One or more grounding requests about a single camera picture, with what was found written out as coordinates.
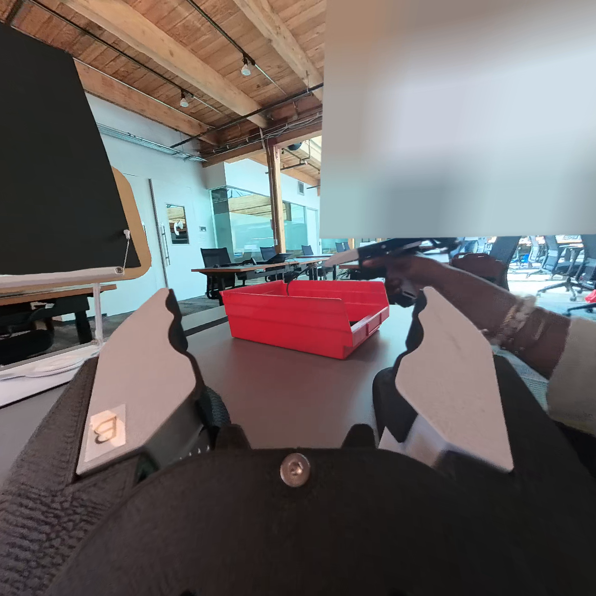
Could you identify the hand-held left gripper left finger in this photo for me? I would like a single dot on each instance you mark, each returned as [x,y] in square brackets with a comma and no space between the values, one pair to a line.
[139,372]

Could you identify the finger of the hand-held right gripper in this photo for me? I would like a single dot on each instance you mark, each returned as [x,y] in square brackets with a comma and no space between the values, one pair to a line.
[342,259]

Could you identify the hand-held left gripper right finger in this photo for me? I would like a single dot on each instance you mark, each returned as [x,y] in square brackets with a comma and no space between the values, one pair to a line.
[456,382]

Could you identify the red plastic bin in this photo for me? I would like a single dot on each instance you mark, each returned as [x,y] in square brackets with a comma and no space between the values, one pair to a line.
[288,321]

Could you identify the person's right forearm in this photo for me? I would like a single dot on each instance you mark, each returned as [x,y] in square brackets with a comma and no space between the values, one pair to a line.
[554,344]

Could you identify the person's right hand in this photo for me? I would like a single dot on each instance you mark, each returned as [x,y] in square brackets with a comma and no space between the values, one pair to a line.
[447,279]

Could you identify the wooden desk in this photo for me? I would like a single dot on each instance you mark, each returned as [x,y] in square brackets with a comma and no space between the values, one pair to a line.
[233,268]
[46,298]

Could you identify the white door with window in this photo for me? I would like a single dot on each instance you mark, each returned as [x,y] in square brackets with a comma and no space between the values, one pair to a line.
[181,270]

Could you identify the black office chair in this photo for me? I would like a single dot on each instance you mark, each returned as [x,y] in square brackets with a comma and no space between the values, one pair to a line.
[28,335]
[565,260]
[216,258]

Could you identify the white tablet stand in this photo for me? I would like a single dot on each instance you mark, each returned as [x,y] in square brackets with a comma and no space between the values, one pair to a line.
[56,279]

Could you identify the ceiling track lamp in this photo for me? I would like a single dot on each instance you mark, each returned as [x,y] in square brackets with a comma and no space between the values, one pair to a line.
[246,70]
[184,101]

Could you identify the black board with wooden rim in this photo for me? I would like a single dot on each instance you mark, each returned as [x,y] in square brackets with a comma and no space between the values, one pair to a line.
[46,163]

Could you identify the wooden support post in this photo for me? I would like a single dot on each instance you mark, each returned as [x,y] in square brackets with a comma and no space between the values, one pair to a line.
[275,209]

